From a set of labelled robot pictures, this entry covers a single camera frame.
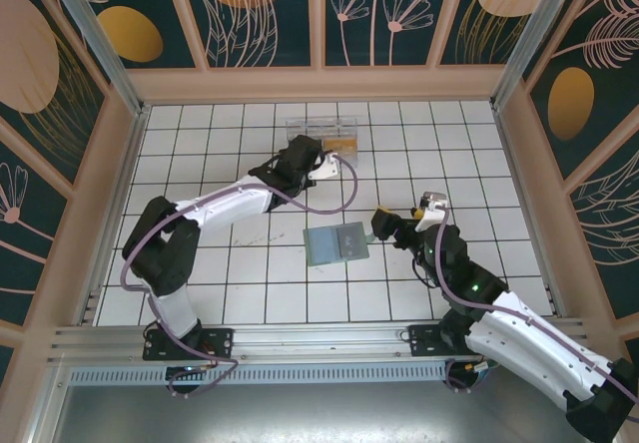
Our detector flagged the orange gold VIP card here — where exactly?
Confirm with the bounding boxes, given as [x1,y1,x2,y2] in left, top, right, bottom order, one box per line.
[322,136,358,158]

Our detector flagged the dark card with pale logo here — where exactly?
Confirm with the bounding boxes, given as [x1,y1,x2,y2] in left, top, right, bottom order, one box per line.
[336,224,369,260]

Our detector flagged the green leather card holder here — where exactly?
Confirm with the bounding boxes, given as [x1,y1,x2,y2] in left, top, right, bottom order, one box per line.
[303,221,376,268]

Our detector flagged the clear acrylic card stand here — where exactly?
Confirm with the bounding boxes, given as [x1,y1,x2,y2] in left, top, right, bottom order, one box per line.
[284,117,361,168]

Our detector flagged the teal panel gold circle leaves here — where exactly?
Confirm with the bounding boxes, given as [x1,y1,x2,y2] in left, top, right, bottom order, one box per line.
[178,0,317,70]

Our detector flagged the teal panel pink flowers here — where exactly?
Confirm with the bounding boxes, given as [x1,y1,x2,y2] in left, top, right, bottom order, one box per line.
[322,0,443,69]

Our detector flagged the teal panel small gold oval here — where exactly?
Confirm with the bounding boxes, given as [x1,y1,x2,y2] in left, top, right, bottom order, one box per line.
[52,0,199,71]

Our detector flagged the grey metal sheet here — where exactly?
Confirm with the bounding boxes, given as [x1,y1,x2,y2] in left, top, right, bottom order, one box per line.
[29,382,620,443]

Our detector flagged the teal panel gold oval leaves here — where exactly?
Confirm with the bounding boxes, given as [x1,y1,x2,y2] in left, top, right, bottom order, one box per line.
[522,0,639,181]

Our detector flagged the small black controller board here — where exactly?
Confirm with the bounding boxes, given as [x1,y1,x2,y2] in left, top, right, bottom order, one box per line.
[166,363,210,382]

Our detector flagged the teal panel single pink flower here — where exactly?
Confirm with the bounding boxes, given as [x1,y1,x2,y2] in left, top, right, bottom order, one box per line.
[0,136,76,327]

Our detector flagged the teal panel large pale oval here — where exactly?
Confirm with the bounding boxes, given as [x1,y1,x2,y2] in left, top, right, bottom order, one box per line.
[0,0,112,188]

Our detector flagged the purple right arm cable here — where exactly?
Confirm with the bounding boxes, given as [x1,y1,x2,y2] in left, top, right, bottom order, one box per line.
[434,207,639,404]

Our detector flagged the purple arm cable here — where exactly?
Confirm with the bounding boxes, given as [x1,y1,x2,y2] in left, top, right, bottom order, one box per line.
[434,207,639,404]
[121,153,359,399]

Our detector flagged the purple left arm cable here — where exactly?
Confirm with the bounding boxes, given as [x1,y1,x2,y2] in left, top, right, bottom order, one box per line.
[121,153,359,399]

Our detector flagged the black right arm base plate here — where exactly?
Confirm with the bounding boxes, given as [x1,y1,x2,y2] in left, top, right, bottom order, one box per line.
[407,323,473,359]

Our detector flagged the aluminium table side rail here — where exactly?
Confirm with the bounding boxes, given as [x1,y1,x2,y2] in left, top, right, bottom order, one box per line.
[74,106,151,325]
[491,106,568,317]

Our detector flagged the small wire connector bundle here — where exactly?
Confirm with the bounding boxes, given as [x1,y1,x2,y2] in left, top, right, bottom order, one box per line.
[463,357,501,379]

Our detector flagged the aluminium mounting rail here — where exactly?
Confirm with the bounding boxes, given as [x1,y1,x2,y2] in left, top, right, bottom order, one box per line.
[47,317,595,365]

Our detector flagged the grey slotted cable duct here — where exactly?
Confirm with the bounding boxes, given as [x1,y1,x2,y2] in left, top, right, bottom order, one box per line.
[67,364,450,387]

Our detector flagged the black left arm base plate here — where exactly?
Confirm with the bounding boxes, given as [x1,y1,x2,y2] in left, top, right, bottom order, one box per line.
[143,326,235,362]

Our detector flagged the aluminium corner post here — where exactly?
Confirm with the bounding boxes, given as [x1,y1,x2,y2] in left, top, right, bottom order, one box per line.
[490,0,593,113]
[39,0,151,118]

